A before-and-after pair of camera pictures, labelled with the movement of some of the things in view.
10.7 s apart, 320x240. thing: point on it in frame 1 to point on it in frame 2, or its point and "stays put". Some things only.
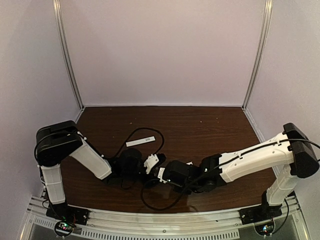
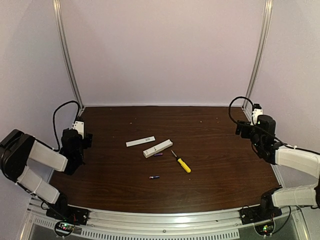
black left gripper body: x=160 y=158 to x=87 y=140
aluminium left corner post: x=59 y=20 stays put
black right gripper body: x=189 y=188 to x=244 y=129
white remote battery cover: x=140 y=141 stays put
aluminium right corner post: x=264 y=35 stays put
